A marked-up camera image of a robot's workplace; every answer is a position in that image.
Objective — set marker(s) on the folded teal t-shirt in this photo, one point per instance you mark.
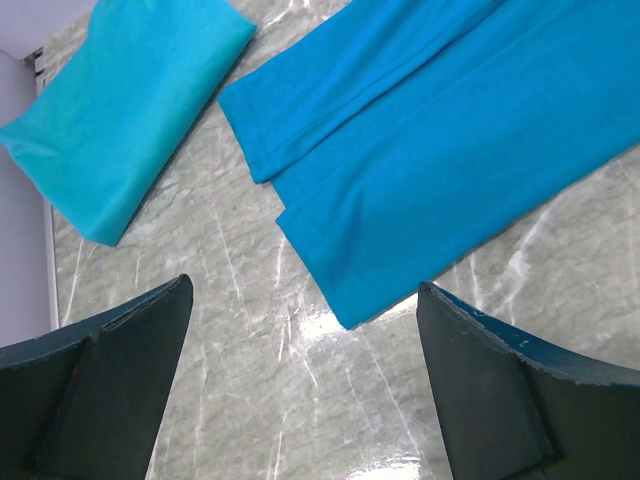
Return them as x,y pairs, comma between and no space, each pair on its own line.
94,142

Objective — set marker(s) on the blue polo t-shirt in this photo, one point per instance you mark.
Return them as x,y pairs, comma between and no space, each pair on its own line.
401,134

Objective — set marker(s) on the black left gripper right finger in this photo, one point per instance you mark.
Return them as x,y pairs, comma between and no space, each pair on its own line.
511,405

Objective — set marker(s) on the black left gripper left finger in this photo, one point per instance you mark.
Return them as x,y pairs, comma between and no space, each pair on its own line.
86,401

